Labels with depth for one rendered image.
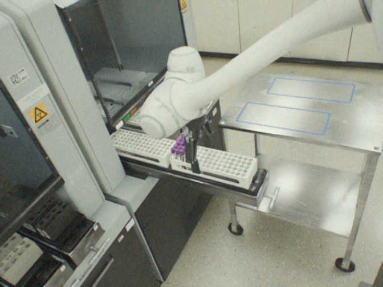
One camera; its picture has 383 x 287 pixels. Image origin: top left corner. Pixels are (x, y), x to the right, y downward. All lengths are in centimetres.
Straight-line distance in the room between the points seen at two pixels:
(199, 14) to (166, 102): 287
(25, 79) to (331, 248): 164
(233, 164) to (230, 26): 254
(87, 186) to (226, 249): 99
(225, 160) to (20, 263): 70
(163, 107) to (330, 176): 129
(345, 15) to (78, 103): 77
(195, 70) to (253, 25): 255
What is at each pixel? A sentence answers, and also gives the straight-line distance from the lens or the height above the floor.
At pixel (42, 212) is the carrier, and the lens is 117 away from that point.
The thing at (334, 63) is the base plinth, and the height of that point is 2.
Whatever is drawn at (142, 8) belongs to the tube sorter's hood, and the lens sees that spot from 130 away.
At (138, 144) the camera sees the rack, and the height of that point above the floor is 86.
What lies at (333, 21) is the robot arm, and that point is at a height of 136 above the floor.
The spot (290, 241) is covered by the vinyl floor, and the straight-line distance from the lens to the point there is 195.
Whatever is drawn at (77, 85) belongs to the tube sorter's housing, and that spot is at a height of 119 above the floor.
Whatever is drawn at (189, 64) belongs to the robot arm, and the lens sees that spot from 89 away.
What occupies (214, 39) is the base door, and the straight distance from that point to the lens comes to 365.
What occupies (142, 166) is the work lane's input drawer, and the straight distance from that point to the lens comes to 126.
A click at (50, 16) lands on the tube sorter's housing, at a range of 102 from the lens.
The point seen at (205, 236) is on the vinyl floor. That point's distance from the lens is 198.
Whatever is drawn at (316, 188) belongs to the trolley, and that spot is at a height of 28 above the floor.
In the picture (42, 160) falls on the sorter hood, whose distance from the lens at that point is 102.
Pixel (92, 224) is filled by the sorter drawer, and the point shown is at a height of 81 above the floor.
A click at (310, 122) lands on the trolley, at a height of 82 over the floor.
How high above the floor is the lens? 164
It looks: 39 degrees down
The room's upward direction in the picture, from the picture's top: 12 degrees counter-clockwise
